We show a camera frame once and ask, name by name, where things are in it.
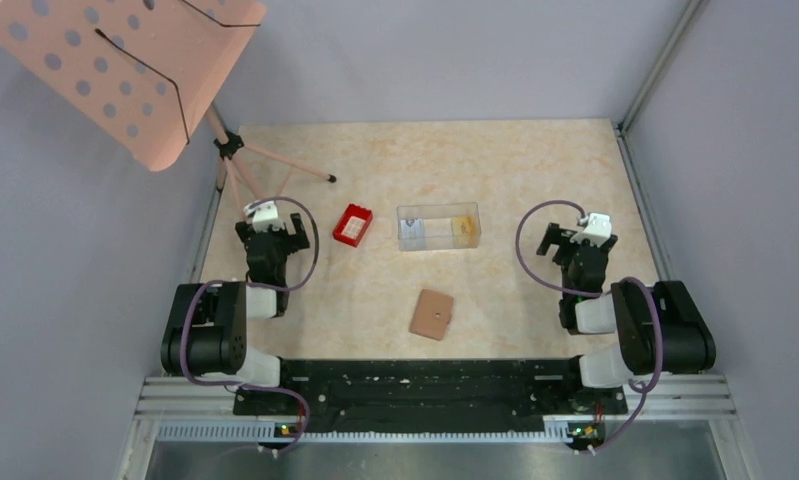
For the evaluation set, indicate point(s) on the brown leather card holder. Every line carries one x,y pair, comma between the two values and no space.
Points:
432,315

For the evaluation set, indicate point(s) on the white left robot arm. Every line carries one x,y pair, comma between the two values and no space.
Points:
208,326

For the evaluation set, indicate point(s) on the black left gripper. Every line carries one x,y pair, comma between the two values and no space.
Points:
293,241

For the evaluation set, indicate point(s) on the red plastic box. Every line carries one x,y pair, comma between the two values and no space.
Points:
353,225

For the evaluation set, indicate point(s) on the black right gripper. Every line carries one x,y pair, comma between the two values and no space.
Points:
556,235

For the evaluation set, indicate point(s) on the clear acrylic card box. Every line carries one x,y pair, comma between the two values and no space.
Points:
437,221

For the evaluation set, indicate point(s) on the pink perforated music stand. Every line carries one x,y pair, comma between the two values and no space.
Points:
146,73

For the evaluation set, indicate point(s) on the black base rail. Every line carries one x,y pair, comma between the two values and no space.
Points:
428,396

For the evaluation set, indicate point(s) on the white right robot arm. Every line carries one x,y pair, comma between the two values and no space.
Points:
657,328

